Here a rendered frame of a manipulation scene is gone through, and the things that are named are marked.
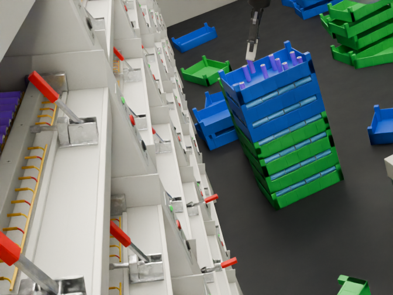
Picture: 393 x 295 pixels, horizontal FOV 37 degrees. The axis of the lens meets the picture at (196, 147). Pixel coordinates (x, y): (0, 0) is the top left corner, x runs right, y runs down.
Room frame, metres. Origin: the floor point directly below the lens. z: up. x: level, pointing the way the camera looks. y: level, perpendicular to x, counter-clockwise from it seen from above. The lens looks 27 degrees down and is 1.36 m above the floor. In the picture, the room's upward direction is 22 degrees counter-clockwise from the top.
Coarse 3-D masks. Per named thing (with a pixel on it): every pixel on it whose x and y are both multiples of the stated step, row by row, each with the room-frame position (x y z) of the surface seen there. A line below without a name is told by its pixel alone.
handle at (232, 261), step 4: (228, 260) 1.01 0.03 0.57; (232, 260) 1.01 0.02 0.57; (236, 260) 1.00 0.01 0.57; (220, 264) 1.02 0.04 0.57; (224, 264) 1.01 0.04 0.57; (228, 264) 1.00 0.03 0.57; (232, 264) 1.00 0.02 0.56; (212, 268) 1.01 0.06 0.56; (216, 268) 1.01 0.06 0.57; (220, 268) 1.01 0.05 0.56; (208, 272) 1.01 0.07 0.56
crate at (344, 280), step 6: (342, 276) 1.24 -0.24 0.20; (348, 276) 1.23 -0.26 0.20; (342, 282) 1.22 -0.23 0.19; (348, 282) 1.21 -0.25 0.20; (354, 282) 1.20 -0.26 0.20; (360, 282) 1.19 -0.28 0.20; (366, 282) 1.18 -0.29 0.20; (342, 288) 1.19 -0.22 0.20; (348, 288) 1.19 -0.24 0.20; (354, 288) 1.18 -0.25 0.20; (360, 288) 1.17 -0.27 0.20; (366, 288) 1.18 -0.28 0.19; (342, 294) 1.17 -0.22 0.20; (348, 294) 1.16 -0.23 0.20; (354, 294) 1.16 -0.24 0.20; (360, 294) 1.15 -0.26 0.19; (366, 294) 1.17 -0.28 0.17
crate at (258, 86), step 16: (288, 48) 2.12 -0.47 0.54; (256, 64) 2.13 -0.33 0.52; (288, 64) 2.10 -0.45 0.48; (304, 64) 1.94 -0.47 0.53; (224, 80) 2.06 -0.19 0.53; (240, 80) 2.12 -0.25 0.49; (256, 80) 2.07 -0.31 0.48; (272, 80) 1.93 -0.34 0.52; (288, 80) 1.94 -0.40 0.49; (240, 96) 1.92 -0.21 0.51; (256, 96) 1.92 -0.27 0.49
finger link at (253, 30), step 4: (252, 20) 1.87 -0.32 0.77; (256, 20) 1.87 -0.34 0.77; (252, 24) 1.88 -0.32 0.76; (256, 24) 1.88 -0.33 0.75; (252, 28) 1.89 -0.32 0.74; (256, 28) 1.88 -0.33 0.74; (252, 32) 1.89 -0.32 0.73; (256, 32) 1.89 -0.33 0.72; (252, 36) 1.90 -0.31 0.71; (248, 40) 1.91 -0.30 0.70; (252, 40) 1.90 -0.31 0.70
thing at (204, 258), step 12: (180, 168) 1.44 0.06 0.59; (192, 168) 1.43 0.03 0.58; (192, 180) 1.44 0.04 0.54; (192, 192) 1.38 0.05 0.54; (192, 216) 1.26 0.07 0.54; (192, 228) 1.21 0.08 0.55; (204, 228) 1.20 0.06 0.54; (204, 240) 1.16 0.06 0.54; (204, 252) 1.11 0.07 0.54; (204, 264) 1.07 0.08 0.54; (216, 288) 0.98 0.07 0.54
